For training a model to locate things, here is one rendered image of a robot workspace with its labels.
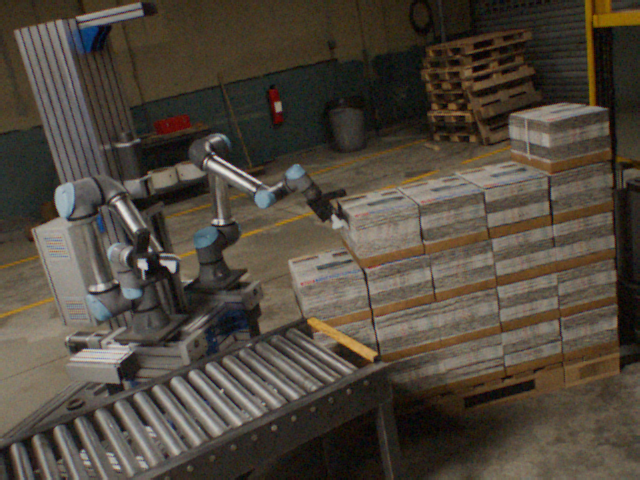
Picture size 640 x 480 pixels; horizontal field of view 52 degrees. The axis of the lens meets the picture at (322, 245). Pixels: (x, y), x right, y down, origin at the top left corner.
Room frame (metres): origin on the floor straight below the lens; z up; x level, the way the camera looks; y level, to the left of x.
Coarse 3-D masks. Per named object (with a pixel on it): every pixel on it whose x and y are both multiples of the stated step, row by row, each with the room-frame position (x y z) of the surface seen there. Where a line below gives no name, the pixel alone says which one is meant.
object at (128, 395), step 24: (264, 336) 2.23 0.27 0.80; (312, 336) 2.29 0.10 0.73; (216, 360) 2.12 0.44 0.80; (240, 360) 2.16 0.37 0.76; (264, 360) 2.20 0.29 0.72; (144, 384) 2.03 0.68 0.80; (168, 384) 2.03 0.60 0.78; (216, 384) 2.11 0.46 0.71; (96, 408) 1.93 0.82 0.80; (24, 432) 1.86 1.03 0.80; (48, 432) 1.85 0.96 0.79; (72, 432) 1.88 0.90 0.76; (96, 432) 1.91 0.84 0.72
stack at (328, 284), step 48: (528, 240) 2.74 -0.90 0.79; (336, 288) 2.62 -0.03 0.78; (384, 288) 2.65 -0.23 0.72; (432, 288) 2.67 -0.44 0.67; (528, 288) 2.73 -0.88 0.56; (384, 336) 2.64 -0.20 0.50; (432, 336) 2.67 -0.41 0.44; (528, 336) 2.73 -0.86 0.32; (432, 384) 2.66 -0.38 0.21; (336, 432) 2.60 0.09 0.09
